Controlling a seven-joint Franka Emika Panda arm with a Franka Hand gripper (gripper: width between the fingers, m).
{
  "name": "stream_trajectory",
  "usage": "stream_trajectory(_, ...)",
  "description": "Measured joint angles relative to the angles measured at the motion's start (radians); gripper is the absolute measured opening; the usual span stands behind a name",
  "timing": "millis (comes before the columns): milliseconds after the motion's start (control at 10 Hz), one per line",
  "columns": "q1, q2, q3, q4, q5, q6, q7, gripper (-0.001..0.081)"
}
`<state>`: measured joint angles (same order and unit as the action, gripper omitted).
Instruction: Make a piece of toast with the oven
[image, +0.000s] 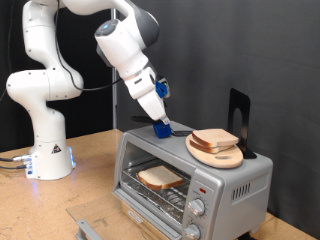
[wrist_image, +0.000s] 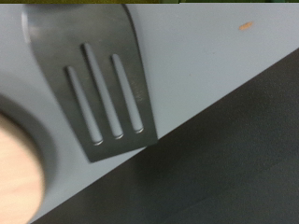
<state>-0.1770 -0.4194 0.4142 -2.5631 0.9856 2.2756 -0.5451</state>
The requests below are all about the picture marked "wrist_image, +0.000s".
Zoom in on spatula with blue grip block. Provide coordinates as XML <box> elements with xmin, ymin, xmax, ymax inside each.
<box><xmin>21</xmin><ymin>3</ymin><xmax>159</xmax><ymax>163</ymax></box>

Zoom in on round wooden cutting board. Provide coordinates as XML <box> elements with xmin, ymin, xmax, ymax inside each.
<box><xmin>0</xmin><ymin>113</ymin><xmax>46</xmax><ymax>224</ymax></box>

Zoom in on dark grey backdrop curtain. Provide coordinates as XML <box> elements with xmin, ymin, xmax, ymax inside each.
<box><xmin>31</xmin><ymin>48</ymin><xmax>299</xmax><ymax>224</ymax></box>

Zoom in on silver toaster oven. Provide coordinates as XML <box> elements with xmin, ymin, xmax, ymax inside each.
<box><xmin>0</xmin><ymin>3</ymin><xmax>299</xmax><ymax>223</ymax></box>

